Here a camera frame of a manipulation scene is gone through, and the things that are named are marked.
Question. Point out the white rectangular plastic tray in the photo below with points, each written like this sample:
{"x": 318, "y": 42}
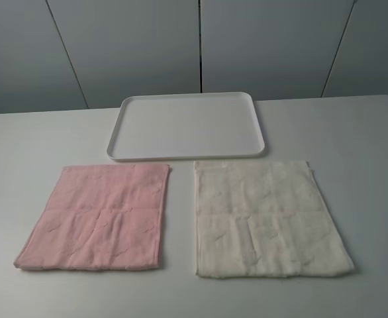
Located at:
{"x": 186, "y": 126}

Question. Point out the pink towel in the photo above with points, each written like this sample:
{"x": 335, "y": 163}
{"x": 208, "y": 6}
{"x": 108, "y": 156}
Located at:
{"x": 104, "y": 217}

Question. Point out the white towel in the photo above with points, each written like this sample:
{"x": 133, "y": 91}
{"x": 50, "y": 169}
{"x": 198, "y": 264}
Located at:
{"x": 266, "y": 219}

